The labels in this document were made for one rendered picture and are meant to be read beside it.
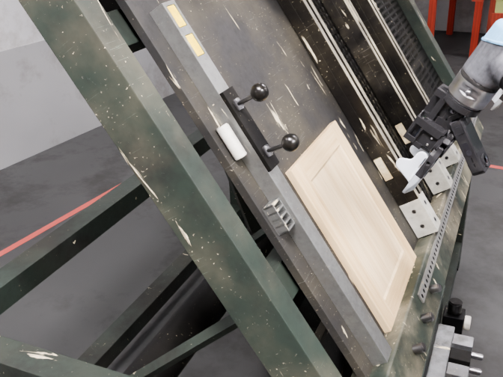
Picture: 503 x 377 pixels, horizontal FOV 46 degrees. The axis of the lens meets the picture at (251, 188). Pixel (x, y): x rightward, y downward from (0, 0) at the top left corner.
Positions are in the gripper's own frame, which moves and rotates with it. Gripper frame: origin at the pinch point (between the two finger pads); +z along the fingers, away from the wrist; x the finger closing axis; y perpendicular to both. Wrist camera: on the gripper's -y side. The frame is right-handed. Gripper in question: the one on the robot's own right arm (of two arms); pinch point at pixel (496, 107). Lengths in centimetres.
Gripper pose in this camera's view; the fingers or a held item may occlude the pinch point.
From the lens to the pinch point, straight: 188.2
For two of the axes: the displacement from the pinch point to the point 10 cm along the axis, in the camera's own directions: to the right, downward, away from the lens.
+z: -3.6, 7.1, 6.1
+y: -7.8, -5.9, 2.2
